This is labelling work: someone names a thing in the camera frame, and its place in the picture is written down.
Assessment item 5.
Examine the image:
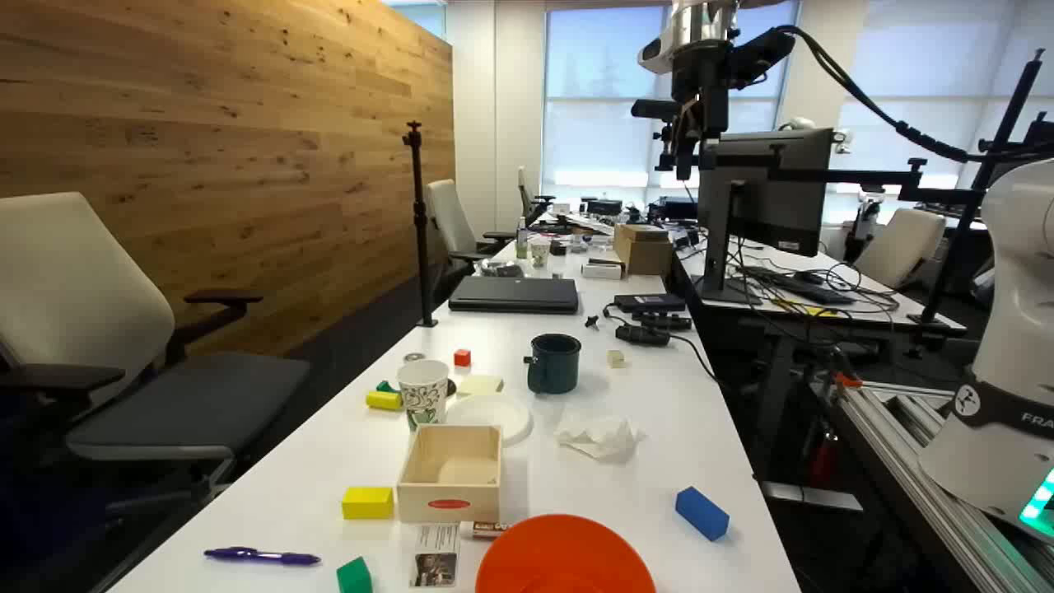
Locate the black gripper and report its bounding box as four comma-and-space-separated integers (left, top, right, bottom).
669, 39, 736, 185

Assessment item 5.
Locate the white tissue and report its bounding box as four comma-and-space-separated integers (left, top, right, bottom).
553, 419, 645, 463

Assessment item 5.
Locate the black computer monitor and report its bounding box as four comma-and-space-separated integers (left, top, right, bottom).
696, 125, 837, 304

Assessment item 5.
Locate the brown cardboard box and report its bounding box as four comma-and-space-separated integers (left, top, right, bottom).
608, 220, 676, 276

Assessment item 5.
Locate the flat black box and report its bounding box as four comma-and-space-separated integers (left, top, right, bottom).
608, 291, 690, 315

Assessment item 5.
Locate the black keyboard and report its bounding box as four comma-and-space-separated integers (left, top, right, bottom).
736, 260, 858, 311

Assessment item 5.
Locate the small black device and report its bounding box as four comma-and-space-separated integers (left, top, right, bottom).
613, 315, 676, 349

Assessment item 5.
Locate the black closed laptop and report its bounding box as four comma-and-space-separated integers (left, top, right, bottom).
444, 272, 583, 315

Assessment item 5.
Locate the dark green speckled mug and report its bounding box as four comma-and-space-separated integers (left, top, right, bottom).
520, 334, 586, 398

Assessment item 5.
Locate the black tripod pole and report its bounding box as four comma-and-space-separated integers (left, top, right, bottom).
397, 117, 440, 328

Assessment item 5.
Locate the pale yellow sticky pad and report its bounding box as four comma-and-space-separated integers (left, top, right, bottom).
455, 372, 506, 398

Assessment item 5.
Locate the white round plate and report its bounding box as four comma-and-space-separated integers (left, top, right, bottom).
440, 392, 537, 444

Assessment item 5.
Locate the printed paper cup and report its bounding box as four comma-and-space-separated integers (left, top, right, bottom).
395, 356, 455, 434

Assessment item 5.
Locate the blue block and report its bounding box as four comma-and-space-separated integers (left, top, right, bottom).
673, 485, 730, 543

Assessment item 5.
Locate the light wooden box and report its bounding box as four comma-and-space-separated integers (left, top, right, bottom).
395, 423, 506, 526

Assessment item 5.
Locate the orange plastic bowl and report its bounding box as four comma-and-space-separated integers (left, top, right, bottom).
473, 510, 658, 593

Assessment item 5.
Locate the small photo card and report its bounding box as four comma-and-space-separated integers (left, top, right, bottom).
407, 524, 461, 591

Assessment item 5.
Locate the purple pen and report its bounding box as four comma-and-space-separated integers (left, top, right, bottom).
201, 543, 322, 570

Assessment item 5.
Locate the white grey office chair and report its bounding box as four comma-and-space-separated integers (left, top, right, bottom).
0, 191, 311, 521

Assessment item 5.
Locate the black camera on stand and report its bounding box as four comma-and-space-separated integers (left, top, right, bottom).
628, 94, 679, 177

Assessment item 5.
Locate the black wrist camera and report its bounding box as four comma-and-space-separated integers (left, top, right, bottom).
722, 27, 796, 93

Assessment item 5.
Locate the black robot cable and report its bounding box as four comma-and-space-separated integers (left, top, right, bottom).
782, 23, 990, 164

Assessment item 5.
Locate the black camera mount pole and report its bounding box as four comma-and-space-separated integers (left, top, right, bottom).
916, 47, 1047, 328

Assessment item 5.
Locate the aluminium rail frame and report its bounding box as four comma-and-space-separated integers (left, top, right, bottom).
827, 381, 1054, 593

